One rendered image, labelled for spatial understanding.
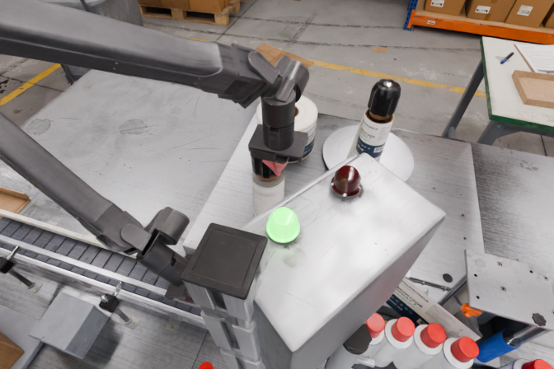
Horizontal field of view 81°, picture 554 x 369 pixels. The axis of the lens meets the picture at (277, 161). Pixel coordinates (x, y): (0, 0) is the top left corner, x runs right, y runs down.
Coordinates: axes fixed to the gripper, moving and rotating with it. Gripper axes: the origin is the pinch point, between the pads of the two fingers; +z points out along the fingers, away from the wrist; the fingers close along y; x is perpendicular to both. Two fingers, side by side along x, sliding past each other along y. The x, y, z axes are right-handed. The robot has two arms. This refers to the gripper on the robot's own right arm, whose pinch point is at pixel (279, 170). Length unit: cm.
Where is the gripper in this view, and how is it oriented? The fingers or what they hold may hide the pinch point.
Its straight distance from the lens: 67.6
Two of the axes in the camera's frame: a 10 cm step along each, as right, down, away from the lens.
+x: -2.8, 7.2, -6.3
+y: -9.6, -2.0, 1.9
